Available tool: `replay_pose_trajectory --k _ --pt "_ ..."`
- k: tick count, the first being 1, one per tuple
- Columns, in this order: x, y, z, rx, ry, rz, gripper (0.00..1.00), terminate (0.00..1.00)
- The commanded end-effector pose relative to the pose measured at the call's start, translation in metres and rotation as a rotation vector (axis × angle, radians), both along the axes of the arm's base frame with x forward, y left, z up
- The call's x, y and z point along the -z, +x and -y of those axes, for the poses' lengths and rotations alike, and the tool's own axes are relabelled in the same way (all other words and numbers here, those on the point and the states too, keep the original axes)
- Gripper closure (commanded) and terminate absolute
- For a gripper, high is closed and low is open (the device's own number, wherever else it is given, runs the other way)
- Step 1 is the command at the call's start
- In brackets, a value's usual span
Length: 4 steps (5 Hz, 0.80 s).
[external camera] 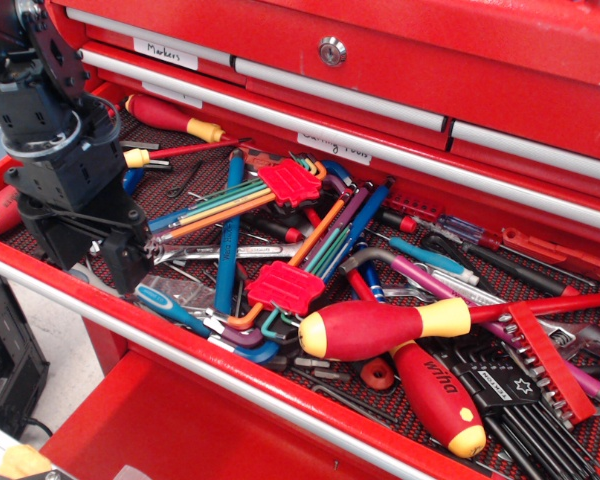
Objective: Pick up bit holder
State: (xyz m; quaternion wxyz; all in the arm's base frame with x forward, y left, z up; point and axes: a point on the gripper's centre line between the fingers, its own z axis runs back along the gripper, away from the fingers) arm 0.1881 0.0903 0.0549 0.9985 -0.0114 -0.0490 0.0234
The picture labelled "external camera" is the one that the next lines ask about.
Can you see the red black grip screwdriver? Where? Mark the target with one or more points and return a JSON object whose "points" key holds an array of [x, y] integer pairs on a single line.
{"points": [[276, 230]]}

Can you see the red yellow screwdriver at back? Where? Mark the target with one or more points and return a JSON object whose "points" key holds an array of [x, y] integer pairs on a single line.
{"points": [[160, 114]]}

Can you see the thin red yellow screwdriver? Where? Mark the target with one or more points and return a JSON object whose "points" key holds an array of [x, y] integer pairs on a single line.
{"points": [[138, 158]]}

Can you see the black torx key set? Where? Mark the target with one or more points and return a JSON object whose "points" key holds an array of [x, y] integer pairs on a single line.
{"points": [[511, 406]]}

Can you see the red utility knife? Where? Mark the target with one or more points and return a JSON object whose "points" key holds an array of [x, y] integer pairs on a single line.
{"points": [[574, 260]]}

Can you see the red bit holder strip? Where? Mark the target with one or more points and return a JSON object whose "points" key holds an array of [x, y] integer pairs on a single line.
{"points": [[561, 390]]}

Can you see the clear blue handle screwdriver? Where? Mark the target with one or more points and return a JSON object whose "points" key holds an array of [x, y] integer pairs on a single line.
{"points": [[464, 233]]}

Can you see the lower red hex key set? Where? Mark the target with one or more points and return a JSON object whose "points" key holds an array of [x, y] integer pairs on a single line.
{"points": [[285, 290]]}

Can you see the teal pen tool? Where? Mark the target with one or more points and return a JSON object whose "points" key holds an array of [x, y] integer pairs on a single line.
{"points": [[434, 259]]}

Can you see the blue handled tool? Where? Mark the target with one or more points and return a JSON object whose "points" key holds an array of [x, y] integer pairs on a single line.
{"points": [[166, 306]]}

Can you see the black electronics box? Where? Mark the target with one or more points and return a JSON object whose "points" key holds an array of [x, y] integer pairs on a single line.
{"points": [[23, 367]]}

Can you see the red tool chest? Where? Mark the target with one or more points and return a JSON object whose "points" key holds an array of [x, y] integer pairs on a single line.
{"points": [[486, 110]]}

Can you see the large red yellow screwdriver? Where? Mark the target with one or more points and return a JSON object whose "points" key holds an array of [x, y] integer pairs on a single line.
{"points": [[358, 330]]}

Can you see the upper red hex key set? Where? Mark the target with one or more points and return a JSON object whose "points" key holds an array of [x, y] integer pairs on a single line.
{"points": [[290, 183]]}

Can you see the white markers label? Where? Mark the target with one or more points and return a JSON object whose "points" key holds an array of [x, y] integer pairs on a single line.
{"points": [[165, 53]]}

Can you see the red yellow screwdriver far left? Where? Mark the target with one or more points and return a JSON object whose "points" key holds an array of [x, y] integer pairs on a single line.
{"points": [[9, 213]]}

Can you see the blue T-handle hex driver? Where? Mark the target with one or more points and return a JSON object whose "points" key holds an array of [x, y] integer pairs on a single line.
{"points": [[229, 242]]}

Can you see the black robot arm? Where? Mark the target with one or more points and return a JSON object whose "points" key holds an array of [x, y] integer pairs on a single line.
{"points": [[66, 140]]}

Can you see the white cutting tools label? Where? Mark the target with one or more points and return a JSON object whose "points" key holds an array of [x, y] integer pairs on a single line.
{"points": [[338, 148]]}

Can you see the red yellow Wiha screwdriver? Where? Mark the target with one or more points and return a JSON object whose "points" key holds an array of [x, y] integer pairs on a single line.
{"points": [[440, 402]]}

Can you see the small red bit holder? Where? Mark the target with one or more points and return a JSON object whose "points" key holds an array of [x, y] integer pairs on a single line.
{"points": [[422, 208]]}

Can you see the red hex key set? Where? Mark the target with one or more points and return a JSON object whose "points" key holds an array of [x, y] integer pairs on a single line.
{"points": [[285, 290], [290, 183]]}

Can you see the silver adjustable wrench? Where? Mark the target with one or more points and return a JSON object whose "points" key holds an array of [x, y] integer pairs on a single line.
{"points": [[572, 338]]}

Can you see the silver cylinder lock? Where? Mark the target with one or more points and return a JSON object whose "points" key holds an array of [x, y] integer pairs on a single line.
{"points": [[332, 51]]}

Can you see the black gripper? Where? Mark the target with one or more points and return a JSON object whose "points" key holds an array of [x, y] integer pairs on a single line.
{"points": [[73, 195]]}

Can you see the silver combination wrench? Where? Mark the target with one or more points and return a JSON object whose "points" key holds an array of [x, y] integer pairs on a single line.
{"points": [[209, 252]]}

